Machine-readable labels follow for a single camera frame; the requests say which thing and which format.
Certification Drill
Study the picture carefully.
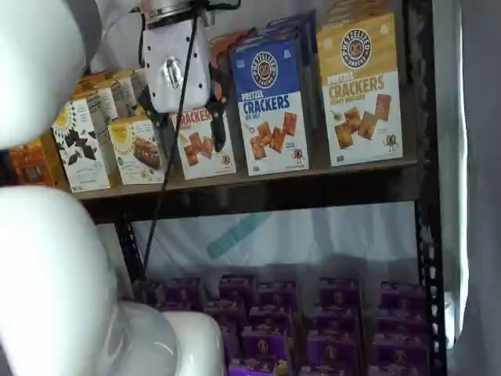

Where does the orange brown snack box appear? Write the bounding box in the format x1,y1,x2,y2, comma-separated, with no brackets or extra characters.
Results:
7,135,74,191

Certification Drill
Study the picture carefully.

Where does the Simple Mills almond bar box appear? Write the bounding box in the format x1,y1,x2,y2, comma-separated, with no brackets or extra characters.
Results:
107,115,166,186

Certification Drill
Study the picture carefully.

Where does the wooden shelf board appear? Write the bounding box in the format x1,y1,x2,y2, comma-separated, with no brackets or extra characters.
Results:
72,156,428,197

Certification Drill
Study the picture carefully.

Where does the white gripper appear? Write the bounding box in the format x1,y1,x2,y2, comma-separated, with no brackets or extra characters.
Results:
135,17,232,158

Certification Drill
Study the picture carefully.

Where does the purple Annie's snack box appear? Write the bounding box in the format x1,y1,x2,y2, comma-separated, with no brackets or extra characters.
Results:
228,356,299,376
379,281,427,313
219,331,246,360
319,277,362,305
204,299,249,334
299,363,366,376
371,332,431,367
367,363,431,376
168,277,204,313
240,324,296,362
375,309,428,338
307,327,365,367
248,305,296,331
132,280,170,309
258,280,299,309
218,273,258,301
312,301,362,331

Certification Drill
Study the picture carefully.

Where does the yellow white pretzel crackers box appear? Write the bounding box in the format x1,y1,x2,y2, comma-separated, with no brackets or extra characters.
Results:
323,0,393,25
315,12,405,168

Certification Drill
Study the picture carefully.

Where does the blue white pretzel crackers box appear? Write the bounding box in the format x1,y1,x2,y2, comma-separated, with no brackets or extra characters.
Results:
265,8,319,33
250,21,318,165
229,34,311,177

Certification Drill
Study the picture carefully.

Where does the black cable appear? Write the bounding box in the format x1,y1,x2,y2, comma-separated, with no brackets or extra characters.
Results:
140,0,242,281

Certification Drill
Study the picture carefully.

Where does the orange white pretzel crackers box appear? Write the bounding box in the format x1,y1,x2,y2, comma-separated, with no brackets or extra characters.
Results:
171,33,239,182

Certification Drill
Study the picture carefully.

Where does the black metal shelf rack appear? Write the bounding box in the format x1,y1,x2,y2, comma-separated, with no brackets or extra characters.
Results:
77,0,449,376

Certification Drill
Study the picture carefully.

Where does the Simple Mills sweet thins box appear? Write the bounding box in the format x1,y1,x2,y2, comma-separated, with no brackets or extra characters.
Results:
50,97,111,193
97,69,150,115
84,76,136,119
72,85,119,123

